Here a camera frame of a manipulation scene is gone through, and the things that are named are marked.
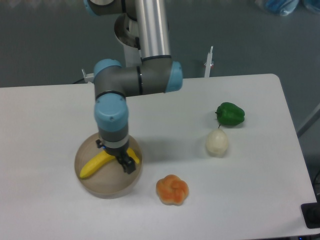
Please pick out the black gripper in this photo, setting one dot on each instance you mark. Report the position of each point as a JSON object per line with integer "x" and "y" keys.
{"x": 120, "y": 152}

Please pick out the yellow banana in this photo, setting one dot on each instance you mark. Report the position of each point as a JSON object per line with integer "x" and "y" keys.
{"x": 94, "y": 164}

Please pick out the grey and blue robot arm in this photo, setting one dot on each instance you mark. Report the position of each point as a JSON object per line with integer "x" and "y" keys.
{"x": 156, "y": 73}

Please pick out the beige round plate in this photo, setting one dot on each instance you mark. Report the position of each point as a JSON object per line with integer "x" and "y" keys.
{"x": 109, "y": 181}

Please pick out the orange knotted bread roll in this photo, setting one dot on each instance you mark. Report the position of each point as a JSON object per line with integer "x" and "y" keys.
{"x": 171, "y": 190}

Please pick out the white pear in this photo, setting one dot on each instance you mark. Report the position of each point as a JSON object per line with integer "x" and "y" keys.
{"x": 217, "y": 143}

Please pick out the green bell pepper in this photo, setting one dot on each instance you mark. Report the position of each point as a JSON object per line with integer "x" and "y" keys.
{"x": 229, "y": 114}

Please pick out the black device at table edge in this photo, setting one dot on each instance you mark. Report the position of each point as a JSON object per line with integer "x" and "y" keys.
{"x": 311, "y": 214}

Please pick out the blue plastic bag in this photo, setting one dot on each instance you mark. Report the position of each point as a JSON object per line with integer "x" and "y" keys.
{"x": 285, "y": 7}

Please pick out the white table bracket left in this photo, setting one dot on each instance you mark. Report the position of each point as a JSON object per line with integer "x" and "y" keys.
{"x": 87, "y": 77}

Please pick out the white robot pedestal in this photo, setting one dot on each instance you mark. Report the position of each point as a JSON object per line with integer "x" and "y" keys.
{"x": 130, "y": 47}

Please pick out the white post with red clip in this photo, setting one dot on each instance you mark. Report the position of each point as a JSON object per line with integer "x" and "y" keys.
{"x": 209, "y": 63}

